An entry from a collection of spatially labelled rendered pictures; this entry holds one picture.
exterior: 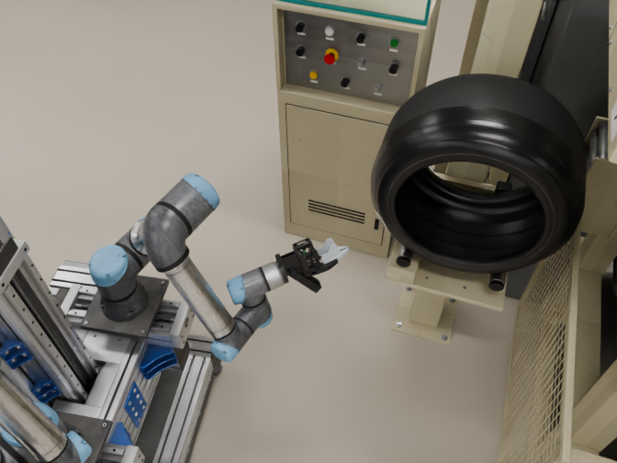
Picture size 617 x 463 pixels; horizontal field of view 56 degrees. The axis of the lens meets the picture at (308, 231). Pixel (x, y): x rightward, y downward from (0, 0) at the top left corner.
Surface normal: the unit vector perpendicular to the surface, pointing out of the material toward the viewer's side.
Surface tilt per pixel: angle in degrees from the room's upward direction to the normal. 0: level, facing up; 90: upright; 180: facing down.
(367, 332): 0
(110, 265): 8
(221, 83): 0
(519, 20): 90
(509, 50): 90
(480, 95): 9
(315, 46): 90
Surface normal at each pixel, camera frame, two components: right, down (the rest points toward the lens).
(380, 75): -0.32, 0.73
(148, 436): 0.00, -0.64
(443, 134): -0.52, -0.02
